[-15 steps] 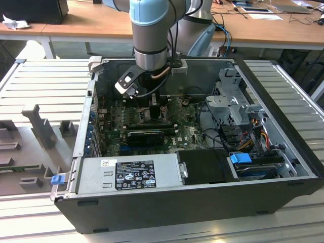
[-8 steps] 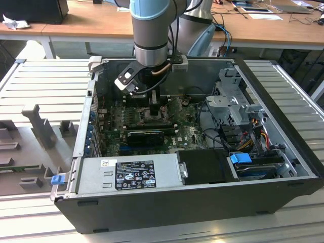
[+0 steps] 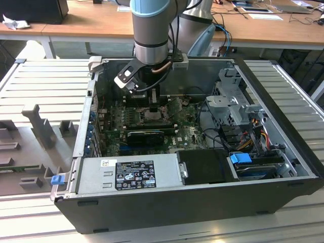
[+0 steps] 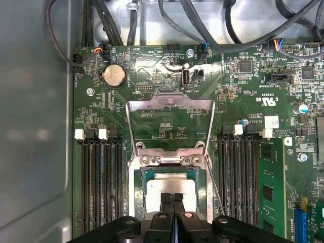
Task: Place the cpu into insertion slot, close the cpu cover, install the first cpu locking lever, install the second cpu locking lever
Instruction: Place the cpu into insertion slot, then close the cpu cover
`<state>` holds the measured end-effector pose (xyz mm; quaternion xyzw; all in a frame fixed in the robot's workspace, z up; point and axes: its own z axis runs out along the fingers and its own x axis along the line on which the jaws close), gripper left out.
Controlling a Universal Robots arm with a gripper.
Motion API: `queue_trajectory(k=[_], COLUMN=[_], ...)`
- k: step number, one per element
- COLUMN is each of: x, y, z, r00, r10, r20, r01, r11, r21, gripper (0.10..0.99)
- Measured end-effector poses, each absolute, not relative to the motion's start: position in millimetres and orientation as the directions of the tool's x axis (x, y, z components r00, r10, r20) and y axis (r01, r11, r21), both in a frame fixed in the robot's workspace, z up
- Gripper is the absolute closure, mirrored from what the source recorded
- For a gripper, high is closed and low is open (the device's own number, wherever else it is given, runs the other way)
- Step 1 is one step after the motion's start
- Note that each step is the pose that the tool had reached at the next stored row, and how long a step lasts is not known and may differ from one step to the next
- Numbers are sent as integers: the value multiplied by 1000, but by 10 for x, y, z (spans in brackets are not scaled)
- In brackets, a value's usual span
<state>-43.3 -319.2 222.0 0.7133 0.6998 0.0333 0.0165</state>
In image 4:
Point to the green RAM stick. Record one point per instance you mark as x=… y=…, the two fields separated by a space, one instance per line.
x=272 y=177

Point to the silver capacitor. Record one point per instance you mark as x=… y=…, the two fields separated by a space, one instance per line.
x=301 y=108

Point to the CPU socket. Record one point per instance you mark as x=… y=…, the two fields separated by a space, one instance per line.
x=131 y=187

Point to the white sticker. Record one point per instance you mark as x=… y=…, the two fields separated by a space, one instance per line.
x=271 y=122

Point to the metal socket cover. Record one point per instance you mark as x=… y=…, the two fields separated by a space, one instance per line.
x=172 y=100

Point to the round coin battery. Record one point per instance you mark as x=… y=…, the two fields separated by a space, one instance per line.
x=115 y=75

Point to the internal USB port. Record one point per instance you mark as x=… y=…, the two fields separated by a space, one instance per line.
x=185 y=78

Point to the black PC case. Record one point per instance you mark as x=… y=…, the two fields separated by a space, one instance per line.
x=33 y=101

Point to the green motherboard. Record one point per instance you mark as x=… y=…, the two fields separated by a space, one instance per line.
x=227 y=88

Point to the silver CPU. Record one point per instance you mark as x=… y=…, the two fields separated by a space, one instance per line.
x=157 y=187

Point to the metal locking lever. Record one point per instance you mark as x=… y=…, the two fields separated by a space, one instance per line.
x=215 y=184

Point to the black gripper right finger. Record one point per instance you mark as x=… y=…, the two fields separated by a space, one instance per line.
x=188 y=227

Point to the black RAM slot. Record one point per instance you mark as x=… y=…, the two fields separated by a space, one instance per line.
x=234 y=177
x=106 y=177
x=245 y=177
x=84 y=177
x=222 y=177
x=118 y=177
x=95 y=177
x=256 y=177

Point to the blue expansion slot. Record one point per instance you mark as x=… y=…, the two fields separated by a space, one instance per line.
x=300 y=227

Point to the black square chip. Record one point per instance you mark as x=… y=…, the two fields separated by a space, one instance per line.
x=245 y=66
x=308 y=73

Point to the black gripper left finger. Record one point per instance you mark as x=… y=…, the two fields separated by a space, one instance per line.
x=162 y=227

